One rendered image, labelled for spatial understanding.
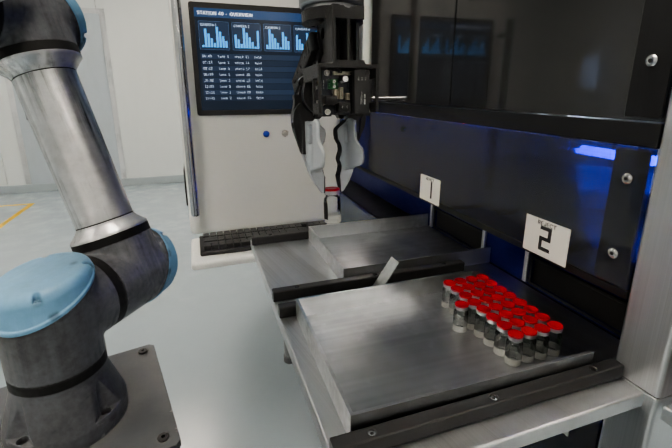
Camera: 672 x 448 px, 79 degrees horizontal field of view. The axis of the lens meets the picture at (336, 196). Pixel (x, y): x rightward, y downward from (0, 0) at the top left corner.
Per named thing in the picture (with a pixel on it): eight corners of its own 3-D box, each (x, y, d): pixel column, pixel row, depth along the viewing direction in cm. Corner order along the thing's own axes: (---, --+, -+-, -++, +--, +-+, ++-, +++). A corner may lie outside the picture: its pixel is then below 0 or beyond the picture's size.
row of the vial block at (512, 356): (449, 302, 72) (451, 278, 71) (524, 365, 55) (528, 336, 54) (438, 304, 71) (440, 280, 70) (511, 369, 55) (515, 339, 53)
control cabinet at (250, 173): (325, 205, 160) (323, -13, 139) (341, 220, 142) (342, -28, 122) (189, 218, 144) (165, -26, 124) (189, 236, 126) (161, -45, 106)
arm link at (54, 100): (75, 336, 63) (-88, -26, 54) (144, 291, 77) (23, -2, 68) (133, 327, 59) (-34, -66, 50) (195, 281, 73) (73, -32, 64)
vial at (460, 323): (461, 324, 65) (463, 298, 64) (469, 332, 63) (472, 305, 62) (449, 327, 64) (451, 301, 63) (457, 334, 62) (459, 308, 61)
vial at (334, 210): (337, 219, 55) (336, 187, 54) (343, 223, 52) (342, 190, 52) (322, 221, 54) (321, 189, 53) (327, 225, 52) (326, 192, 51)
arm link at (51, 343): (-22, 378, 52) (-47, 282, 48) (71, 322, 64) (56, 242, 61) (50, 398, 49) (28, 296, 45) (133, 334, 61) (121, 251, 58)
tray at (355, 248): (427, 225, 113) (427, 213, 112) (489, 262, 89) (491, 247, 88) (308, 239, 102) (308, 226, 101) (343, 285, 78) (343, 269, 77)
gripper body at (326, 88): (316, 120, 43) (313, -2, 41) (296, 119, 51) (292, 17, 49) (381, 118, 46) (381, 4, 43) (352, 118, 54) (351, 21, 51)
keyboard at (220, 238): (325, 225, 135) (325, 218, 135) (339, 239, 123) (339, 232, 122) (199, 239, 123) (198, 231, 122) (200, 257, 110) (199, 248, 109)
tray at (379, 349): (469, 286, 78) (471, 270, 77) (589, 374, 54) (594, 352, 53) (296, 317, 67) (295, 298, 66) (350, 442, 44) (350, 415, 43)
